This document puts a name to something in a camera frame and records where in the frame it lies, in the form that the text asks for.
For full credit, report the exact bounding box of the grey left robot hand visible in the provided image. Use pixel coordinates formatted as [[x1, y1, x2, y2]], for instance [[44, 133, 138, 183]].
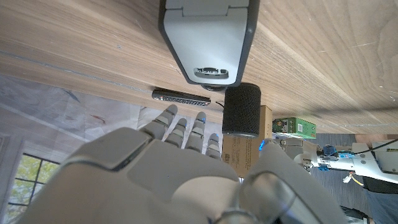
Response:
[[279, 138, 320, 172]]

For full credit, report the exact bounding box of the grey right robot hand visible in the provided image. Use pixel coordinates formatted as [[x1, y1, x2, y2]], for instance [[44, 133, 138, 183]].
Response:
[[17, 104, 348, 224]]

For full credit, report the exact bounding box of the grey combination lock box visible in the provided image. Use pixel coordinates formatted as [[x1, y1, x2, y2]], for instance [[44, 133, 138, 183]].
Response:
[[157, 0, 261, 91]]

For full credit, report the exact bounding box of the green game box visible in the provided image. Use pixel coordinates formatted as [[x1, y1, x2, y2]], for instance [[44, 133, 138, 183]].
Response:
[[272, 117, 317, 139]]

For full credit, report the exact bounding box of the brown cardboard box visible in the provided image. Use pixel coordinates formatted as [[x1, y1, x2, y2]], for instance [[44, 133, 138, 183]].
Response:
[[221, 105, 274, 179]]

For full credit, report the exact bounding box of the black cylindrical speaker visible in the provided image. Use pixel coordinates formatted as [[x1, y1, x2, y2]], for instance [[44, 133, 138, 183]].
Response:
[[221, 82, 262, 138]]

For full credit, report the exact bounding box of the black TV remote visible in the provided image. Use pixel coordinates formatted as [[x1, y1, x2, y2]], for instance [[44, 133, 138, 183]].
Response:
[[151, 88, 211, 107]]

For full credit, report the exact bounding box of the printed window backdrop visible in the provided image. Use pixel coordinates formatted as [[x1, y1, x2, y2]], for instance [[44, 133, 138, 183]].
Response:
[[0, 74, 225, 224]]

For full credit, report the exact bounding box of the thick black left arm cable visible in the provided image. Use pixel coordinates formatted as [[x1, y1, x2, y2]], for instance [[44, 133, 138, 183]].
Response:
[[354, 139, 398, 155]]

